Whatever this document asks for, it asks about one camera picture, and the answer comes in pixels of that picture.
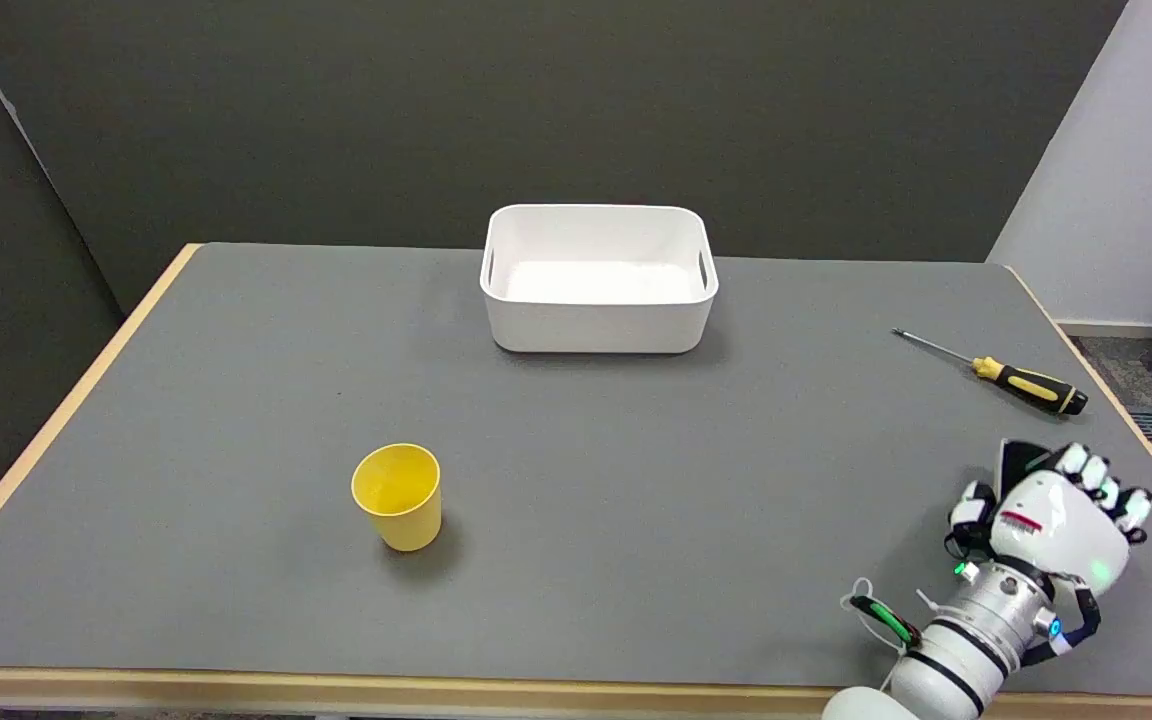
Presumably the yellow plastic cup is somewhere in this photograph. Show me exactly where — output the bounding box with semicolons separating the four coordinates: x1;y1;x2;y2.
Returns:
351;443;444;553

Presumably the black looping robot cable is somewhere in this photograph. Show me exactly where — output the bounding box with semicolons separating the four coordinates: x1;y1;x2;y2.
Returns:
1020;580;1103;668

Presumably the white plastic container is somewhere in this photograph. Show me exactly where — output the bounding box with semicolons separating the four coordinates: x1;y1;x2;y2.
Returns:
479;204;720;355

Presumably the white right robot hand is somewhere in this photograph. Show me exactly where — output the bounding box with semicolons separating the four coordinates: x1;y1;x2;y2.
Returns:
944;442;1152;584

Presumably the black blackboard eraser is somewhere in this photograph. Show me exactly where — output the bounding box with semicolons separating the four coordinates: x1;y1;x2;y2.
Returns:
998;439;1053;493

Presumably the yellow black handled screwdriver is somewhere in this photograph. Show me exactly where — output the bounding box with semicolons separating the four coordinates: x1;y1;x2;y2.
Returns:
891;327;1089;417

